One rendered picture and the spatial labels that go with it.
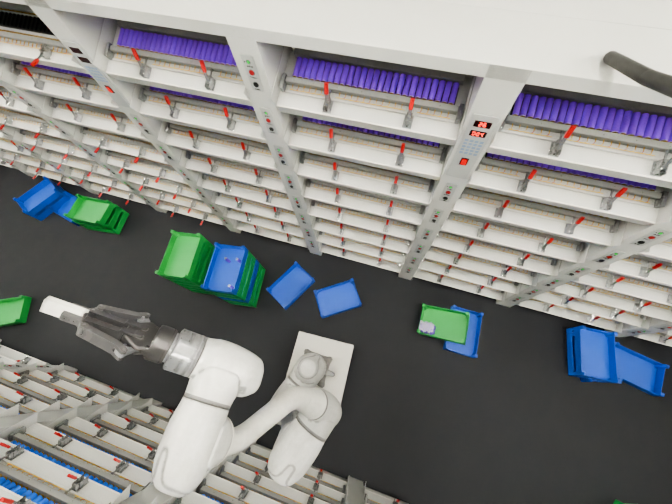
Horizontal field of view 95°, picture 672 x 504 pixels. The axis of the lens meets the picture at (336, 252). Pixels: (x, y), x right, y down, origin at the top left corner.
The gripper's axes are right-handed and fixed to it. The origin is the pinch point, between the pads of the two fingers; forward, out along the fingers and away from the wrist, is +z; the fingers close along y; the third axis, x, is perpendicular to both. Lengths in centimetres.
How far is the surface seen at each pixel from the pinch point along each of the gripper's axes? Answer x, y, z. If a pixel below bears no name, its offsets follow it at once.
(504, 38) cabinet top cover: -97, -23, -52
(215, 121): -36, -88, 4
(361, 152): -59, -62, -48
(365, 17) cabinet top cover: -85, -38, -23
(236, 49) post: -61, -50, 2
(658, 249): -92, -28, -157
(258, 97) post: -54, -61, -8
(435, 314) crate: -3, -107, -168
